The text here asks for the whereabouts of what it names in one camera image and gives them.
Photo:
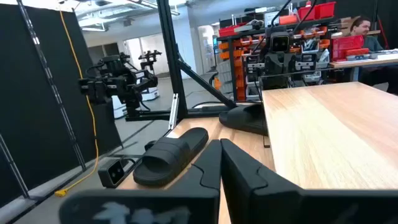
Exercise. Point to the wooden work desk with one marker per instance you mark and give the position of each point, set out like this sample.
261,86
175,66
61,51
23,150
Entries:
357,63

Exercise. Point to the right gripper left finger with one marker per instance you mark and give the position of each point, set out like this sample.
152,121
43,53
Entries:
202,177

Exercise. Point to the black rubber slide sandal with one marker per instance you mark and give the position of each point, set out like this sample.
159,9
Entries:
168,158
242,119

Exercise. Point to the red tool box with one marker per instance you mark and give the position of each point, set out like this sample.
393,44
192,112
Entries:
345,46

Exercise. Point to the black aluminium rig frame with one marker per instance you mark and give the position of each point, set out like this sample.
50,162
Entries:
171,62

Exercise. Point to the black table-level camera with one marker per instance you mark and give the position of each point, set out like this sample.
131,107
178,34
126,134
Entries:
112,172

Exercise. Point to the red storage bin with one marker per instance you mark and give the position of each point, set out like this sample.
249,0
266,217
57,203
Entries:
306,13
325,10
230,31

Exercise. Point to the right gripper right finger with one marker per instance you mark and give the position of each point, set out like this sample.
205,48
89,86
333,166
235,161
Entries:
245,186

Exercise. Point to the person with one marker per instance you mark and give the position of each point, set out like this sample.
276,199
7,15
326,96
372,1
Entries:
360,28

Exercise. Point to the black partition panel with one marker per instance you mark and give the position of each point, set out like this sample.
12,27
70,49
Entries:
31,93

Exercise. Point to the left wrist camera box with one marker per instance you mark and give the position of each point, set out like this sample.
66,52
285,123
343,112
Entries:
280,43

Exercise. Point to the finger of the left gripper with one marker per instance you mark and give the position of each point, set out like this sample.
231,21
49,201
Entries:
275,63
283,63

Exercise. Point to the black background robot arm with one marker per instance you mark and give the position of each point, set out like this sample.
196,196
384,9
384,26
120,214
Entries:
121,84
149,57

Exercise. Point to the black storage rack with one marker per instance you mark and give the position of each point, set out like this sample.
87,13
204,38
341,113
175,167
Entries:
232,62

